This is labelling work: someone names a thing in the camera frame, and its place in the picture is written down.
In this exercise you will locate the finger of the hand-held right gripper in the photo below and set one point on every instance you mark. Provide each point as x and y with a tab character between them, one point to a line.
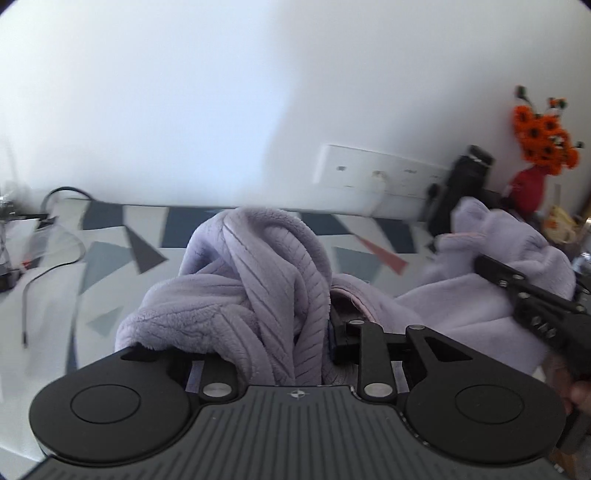
540	325
498	272

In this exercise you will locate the black bottle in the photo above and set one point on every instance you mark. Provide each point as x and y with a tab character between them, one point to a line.
457	194

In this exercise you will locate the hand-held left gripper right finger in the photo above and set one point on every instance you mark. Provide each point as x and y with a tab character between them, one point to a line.
339	346

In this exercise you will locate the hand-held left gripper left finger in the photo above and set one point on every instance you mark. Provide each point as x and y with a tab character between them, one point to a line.
214	374

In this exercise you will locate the white wall socket panel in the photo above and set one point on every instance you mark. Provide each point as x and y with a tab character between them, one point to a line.
351	166

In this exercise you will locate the person's right hand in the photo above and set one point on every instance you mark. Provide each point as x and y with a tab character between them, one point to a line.
577	394

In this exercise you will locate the orange artificial flowers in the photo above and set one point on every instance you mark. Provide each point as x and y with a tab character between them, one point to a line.
545	138

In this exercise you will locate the lilac fleece pajama top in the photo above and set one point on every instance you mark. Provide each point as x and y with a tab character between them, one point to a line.
258	277

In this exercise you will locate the clear plastic bag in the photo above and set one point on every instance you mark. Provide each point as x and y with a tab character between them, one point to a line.
41	240

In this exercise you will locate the cream printed mug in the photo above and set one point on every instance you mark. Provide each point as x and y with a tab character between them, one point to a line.
561	226

